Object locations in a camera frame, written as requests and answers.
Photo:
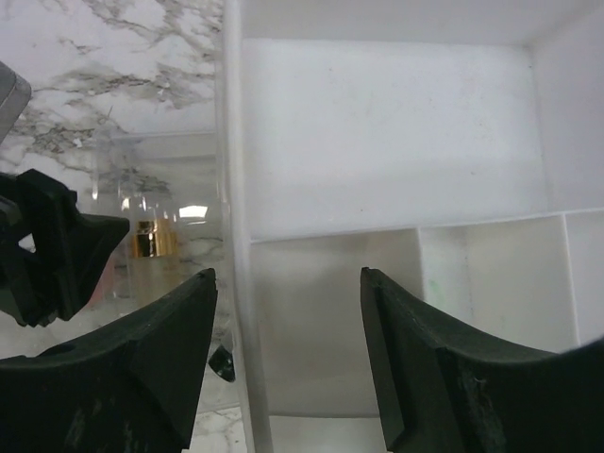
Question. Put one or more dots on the white makeup organizer with drawers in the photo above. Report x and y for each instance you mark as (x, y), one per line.
(455, 146)

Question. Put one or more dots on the frosted gold cap bottle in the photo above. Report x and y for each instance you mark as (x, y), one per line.
(156, 264)

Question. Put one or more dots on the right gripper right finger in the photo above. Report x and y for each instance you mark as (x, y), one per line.
(445, 386)

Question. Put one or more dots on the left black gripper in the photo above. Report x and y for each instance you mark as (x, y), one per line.
(52, 255)

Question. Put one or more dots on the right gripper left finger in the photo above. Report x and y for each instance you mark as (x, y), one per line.
(132, 385)

